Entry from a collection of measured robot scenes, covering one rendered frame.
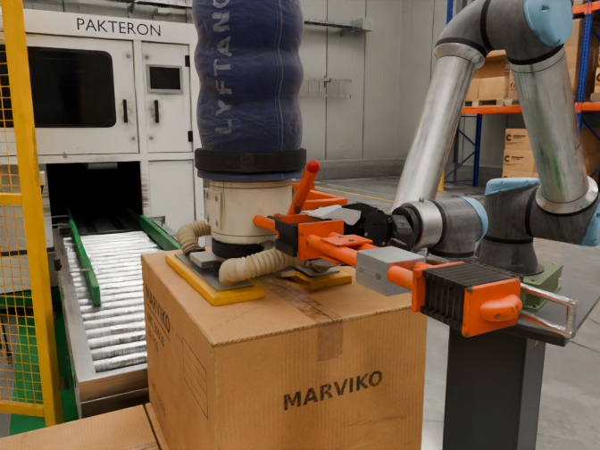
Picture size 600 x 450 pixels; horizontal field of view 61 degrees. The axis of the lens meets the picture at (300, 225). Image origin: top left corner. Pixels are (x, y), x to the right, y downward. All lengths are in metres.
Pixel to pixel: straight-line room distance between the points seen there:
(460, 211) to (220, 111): 0.48
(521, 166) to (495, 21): 8.27
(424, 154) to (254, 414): 0.64
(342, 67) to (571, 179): 11.26
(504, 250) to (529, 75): 0.58
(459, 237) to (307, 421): 0.43
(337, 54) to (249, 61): 11.55
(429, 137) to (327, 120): 11.11
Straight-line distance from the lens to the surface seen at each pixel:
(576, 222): 1.52
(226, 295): 0.91
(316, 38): 12.22
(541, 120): 1.31
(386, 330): 0.90
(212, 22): 0.99
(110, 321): 2.06
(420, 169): 1.12
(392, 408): 0.98
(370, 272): 0.66
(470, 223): 1.00
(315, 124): 12.06
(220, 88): 0.98
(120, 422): 1.41
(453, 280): 0.54
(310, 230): 0.80
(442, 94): 1.18
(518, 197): 1.59
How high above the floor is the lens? 1.26
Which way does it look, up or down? 11 degrees down
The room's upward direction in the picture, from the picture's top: straight up
